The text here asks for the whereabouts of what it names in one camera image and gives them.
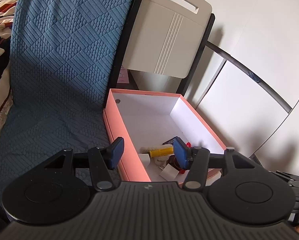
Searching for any red black lion dance figurine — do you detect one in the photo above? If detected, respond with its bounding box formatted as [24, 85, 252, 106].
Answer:
[169, 141, 193, 175]

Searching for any yellow handle screwdriver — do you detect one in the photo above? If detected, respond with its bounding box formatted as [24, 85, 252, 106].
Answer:
[140, 146, 173, 158]

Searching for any black usb stick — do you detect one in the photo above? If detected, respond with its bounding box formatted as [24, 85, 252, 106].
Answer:
[162, 136, 178, 145]

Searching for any white power adapter box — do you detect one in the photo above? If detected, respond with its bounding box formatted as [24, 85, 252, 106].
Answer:
[159, 164, 179, 181]

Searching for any white usb charger cube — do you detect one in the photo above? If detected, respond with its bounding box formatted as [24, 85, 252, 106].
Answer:
[138, 153, 151, 168]

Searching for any pink cardboard box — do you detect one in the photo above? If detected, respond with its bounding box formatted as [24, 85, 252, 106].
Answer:
[103, 89, 226, 181]

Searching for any small pink box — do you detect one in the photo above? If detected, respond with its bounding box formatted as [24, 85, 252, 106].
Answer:
[117, 67, 129, 84]

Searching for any blue textured sofa cover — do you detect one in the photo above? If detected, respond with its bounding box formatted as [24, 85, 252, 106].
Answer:
[0, 0, 132, 203]

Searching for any white folding chair back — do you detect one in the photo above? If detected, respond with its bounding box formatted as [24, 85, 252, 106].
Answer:
[122, 0, 212, 79]

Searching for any black metal rail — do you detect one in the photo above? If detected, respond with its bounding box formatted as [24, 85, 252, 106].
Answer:
[206, 41, 292, 113]

